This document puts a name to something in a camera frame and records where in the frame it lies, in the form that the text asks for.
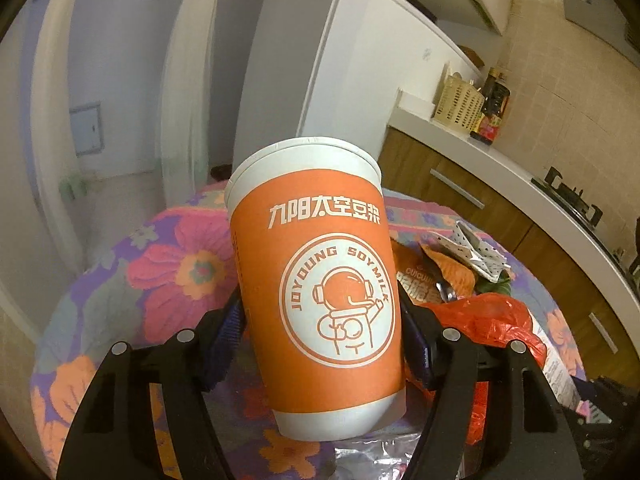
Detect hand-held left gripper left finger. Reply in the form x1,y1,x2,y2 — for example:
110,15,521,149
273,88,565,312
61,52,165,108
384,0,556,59
55,290,248,480

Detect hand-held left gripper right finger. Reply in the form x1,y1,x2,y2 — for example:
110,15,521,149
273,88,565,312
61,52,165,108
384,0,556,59
397,287,586,480

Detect orange snack wrapper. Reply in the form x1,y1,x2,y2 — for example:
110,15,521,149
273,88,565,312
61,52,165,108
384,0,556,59
390,240,476,306

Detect green vegetable leaf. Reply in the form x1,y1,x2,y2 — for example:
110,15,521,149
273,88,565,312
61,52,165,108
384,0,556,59
475,272,513,298

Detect orange and white paper cup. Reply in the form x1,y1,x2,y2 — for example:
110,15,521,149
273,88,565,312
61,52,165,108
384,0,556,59
224,136,407,442

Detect red plastic bag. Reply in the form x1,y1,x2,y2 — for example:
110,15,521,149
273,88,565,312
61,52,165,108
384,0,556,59
415,294,548,446

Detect floral tablecloth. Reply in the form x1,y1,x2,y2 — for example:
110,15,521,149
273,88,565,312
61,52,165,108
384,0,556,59
30,182,586,480

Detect white polka dot wrapper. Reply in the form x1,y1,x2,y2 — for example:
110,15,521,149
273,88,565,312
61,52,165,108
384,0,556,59
440,221,511,283

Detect silver foil sheet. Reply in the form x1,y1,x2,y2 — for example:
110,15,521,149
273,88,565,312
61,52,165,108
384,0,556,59
335,430,426,480

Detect white printed packet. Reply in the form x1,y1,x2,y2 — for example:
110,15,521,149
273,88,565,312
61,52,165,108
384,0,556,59
532,317,583,411

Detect wooden kitchen cabinet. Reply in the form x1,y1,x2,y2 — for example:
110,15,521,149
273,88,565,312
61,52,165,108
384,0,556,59
382,127,640,386

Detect dark object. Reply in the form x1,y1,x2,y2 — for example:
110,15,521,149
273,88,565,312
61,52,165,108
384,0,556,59
570,375,640,480

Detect black gas stove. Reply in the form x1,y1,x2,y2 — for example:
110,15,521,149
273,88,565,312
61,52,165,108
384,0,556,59
531,166,606,226

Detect cream slatted basket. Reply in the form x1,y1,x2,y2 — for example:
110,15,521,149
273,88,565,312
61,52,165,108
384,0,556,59
431,62,487,136

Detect dark sauce bottle red label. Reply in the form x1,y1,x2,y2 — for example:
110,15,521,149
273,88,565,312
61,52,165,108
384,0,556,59
469,67,512,147

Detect white refrigerator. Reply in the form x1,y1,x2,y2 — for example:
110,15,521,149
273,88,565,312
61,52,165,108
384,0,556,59
240,0,401,171

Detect long silver cabinet handle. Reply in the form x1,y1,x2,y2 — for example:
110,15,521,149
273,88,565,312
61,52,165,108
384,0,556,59
429,169,486,210

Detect short silver cabinet handle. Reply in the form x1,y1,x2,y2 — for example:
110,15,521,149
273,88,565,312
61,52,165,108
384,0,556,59
589,312,618,348

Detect grey wall panel box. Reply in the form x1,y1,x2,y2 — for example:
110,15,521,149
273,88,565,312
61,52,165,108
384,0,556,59
69,102,105,156

